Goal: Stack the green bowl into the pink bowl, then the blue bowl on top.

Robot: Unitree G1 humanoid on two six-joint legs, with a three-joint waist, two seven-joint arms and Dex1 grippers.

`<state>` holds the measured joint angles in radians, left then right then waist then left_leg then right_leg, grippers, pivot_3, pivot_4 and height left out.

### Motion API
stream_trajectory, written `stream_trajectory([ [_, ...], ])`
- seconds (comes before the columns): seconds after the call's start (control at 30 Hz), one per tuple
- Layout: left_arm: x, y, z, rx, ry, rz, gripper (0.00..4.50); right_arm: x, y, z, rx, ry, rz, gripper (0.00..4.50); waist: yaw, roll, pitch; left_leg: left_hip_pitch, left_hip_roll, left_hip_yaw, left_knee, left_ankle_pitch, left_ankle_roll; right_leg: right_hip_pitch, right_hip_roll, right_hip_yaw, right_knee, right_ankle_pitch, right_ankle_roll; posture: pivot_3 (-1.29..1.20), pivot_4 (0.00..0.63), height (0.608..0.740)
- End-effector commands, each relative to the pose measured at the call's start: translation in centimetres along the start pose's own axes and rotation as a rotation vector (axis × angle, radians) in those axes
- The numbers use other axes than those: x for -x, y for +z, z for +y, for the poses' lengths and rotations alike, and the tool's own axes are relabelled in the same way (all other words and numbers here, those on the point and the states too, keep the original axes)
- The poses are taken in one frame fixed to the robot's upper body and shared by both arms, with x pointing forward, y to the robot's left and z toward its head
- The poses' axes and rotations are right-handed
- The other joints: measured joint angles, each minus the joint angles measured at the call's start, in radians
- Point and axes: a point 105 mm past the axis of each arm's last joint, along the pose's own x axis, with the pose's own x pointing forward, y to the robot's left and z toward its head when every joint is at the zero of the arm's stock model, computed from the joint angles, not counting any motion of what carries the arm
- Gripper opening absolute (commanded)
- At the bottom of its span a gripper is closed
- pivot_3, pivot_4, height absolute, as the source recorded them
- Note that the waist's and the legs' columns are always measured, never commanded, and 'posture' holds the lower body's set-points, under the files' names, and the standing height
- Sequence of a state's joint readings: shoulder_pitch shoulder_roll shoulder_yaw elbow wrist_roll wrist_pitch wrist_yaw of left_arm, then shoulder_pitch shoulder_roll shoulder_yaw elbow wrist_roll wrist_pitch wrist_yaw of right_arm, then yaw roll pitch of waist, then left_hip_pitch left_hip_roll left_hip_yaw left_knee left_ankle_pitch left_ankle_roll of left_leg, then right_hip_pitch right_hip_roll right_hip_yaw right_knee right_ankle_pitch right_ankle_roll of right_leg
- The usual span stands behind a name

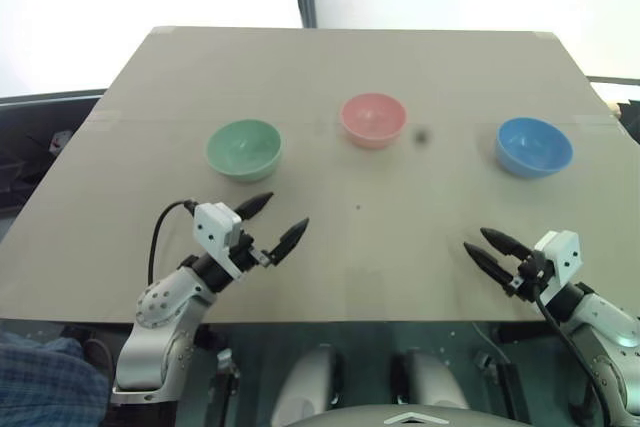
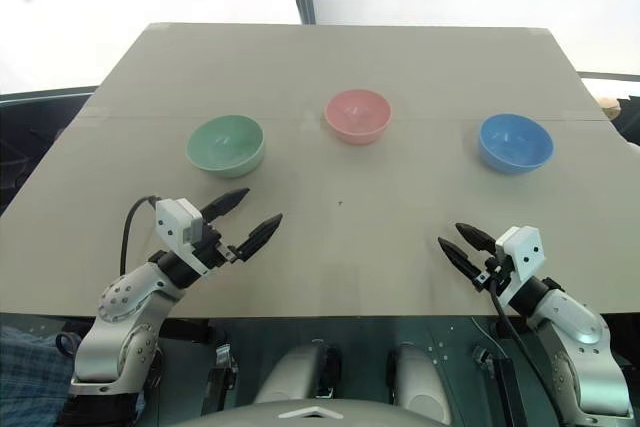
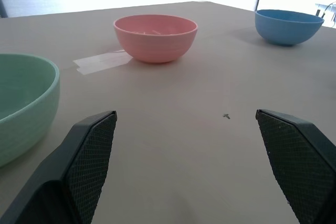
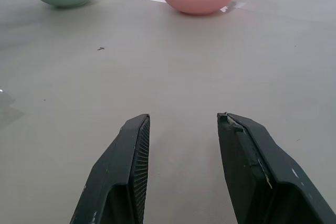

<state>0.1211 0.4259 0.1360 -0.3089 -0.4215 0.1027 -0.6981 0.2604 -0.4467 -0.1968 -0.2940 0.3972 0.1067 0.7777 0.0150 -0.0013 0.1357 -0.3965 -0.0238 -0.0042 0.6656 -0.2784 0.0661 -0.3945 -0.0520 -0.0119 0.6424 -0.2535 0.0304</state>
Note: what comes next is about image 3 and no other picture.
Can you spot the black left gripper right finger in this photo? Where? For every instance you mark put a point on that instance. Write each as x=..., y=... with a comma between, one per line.
x=296, y=161

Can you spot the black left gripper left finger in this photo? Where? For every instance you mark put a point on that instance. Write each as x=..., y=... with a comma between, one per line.
x=78, y=166

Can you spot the green bowl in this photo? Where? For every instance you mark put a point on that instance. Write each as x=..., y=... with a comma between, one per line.
x=25, y=108

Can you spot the clear tape strip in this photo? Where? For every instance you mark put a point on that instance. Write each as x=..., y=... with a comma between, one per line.
x=101, y=61

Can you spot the blue bowl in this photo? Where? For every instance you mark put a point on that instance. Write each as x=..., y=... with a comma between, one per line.
x=287, y=28

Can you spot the pink bowl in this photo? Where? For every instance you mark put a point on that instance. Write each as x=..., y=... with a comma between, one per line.
x=155, y=41

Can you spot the grey background equipment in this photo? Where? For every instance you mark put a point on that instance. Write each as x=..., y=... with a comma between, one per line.
x=326, y=10

